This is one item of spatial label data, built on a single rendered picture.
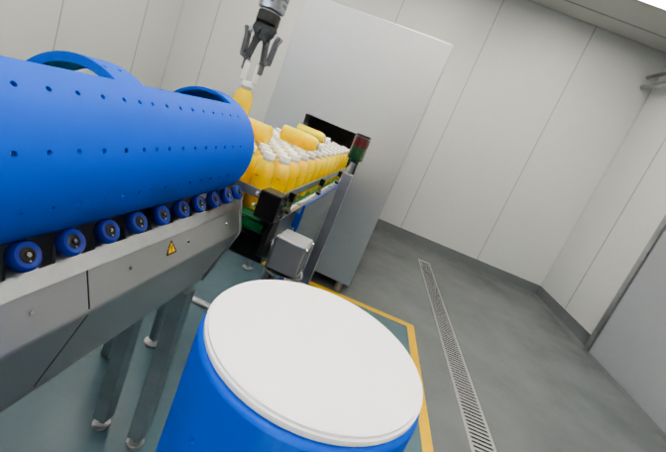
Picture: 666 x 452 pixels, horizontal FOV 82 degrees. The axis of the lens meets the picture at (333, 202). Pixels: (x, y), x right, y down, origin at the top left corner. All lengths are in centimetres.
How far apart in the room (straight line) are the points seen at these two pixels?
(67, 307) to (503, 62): 532
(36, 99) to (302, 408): 45
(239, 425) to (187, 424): 8
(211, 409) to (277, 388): 7
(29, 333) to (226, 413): 39
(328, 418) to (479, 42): 532
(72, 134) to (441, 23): 516
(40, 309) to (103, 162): 24
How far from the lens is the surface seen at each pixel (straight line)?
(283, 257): 129
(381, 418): 44
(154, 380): 148
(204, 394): 44
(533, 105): 565
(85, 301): 78
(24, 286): 69
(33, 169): 56
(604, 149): 601
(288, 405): 40
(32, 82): 59
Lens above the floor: 130
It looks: 13 degrees down
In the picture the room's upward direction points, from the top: 22 degrees clockwise
